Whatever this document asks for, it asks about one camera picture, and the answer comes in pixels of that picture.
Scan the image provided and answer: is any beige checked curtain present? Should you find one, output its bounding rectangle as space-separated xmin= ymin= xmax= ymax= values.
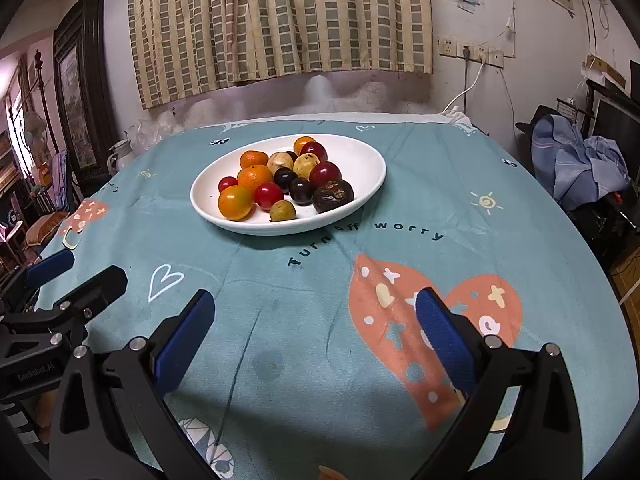
xmin=127 ymin=0 xmax=435 ymax=110

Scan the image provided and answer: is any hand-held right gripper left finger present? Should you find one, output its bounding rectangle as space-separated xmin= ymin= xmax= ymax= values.
xmin=47 ymin=289 xmax=221 ymax=480

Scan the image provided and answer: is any dark wooden framed picture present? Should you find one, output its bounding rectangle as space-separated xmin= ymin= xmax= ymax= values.
xmin=52 ymin=0 xmax=121 ymax=181

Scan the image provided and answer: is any white cloth under tablecloth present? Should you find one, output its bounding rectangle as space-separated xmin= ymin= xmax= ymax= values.
xmin=210 ymin=109 xmax=488 ymax=136

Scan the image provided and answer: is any black monitor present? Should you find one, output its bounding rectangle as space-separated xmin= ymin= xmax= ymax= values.
xmin=592 ymin=95 xmax=640 ymax=173

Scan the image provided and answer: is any dark brown mangosteen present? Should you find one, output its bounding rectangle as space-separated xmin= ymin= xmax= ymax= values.
xmin=312 ymin=179 xmax=355 ymax=214

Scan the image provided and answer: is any pale yellow round fruit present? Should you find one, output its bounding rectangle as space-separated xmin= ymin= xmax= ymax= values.
xmin=292 ymin=153 xmax=322 ymax=180

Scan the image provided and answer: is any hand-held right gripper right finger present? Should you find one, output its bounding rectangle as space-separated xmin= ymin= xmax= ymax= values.
xmin=412 ymin=287 xmax=586 ymax=480

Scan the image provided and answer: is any beige round fruit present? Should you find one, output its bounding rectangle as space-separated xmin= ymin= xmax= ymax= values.
xmin=266 ymin=151 xmax=295 ymax=173

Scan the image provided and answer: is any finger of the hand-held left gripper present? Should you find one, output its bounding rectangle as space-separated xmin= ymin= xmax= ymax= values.
xmin=0 ymin=249 xmax=76 ymax=307
xmin=50 ymin=265 xmax=129 ymax=333

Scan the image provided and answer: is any blue clothes pile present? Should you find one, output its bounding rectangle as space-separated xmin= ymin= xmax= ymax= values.
xmin=530 ymin=114 xmax=632 ymax=211

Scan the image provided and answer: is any white wall socket strip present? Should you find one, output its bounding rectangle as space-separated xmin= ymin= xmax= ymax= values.
xmin=437 ymin=36 xmax=505 ymax=67

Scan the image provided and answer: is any clear plastic bag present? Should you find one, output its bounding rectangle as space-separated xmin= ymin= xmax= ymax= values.
xmin=125 ymin=110 xmax=182 ymax=142

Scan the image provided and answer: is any green yellow round fruit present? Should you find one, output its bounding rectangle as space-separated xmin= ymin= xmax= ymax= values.
xmin=269 ymin=199 xmax=296 ymax=222

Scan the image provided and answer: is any white power cable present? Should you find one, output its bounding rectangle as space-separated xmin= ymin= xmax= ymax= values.
xmin=442 ymin=60 xmax=486 ymax=112

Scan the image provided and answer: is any white pitcher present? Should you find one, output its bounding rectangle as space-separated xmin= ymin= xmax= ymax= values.
xmin=106 ymin=139 xmax=136 ymax=176

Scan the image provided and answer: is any black hat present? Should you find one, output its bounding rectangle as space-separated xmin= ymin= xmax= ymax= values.
xmin=515 ymin=105 xmax=559 ymax=136

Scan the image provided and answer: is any white oval plate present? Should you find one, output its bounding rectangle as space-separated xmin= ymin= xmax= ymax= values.
xmin=190 ymin=133 xmax=387 ymax=237

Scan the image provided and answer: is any yellow-orange tomato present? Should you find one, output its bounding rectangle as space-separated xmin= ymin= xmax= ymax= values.
xmin=217 ymin=185 xmax=254 ymax=221

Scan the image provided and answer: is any standing fan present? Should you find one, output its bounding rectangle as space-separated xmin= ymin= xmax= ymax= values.
xmin=22 ymin=110 xmax=52 ymax=152

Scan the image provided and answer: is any large dark red plum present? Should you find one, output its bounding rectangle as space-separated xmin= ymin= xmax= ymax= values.
xmin=309 ymin=161 xmax=343 ymax=188

